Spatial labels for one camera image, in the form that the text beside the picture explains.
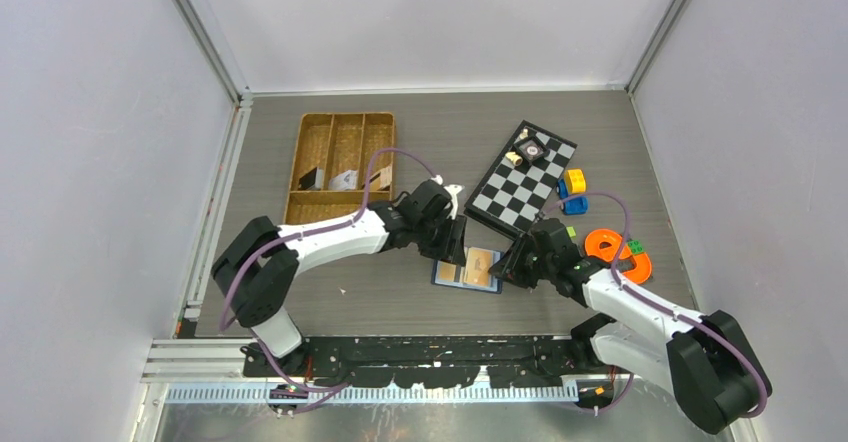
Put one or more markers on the black white chessboard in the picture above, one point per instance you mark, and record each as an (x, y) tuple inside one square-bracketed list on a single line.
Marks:
[(508, 199)]

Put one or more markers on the blue yellow toy car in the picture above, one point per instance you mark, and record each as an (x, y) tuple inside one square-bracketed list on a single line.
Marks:
[(572, 185)]

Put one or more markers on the white credit card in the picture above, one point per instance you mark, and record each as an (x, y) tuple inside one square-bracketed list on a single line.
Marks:
[(344, 181)]

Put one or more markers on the woven bamboo cutlery tray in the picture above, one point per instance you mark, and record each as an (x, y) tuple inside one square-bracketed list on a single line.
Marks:
[(338, 142)]

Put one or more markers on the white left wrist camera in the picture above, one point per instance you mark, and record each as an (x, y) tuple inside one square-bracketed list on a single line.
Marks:
[(453, 190)]

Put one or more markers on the black credit card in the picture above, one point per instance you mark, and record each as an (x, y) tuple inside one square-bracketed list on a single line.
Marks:
[(313, 180)]

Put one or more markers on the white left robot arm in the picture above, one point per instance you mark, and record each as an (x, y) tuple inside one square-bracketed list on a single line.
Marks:
[(256, 271)]

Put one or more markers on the green toy block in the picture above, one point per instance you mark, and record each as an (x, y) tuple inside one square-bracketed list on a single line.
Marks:
[(635, 247)]

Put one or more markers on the tan credit card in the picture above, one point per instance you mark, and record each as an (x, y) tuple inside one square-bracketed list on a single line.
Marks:
[(447, 274)]

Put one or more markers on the blue card holder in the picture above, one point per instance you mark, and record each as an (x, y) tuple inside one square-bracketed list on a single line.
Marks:
[(464, 288)]

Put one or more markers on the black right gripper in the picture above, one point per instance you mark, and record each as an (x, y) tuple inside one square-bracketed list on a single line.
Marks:
[(510, 263)]

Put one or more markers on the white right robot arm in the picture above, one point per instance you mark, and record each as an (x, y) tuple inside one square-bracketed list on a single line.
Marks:
[(704, 361)]

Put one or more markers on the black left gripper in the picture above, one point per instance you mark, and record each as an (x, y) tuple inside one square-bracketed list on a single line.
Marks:
[(452, 247)]

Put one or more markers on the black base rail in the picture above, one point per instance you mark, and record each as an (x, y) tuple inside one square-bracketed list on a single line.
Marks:
[(440, 361)]

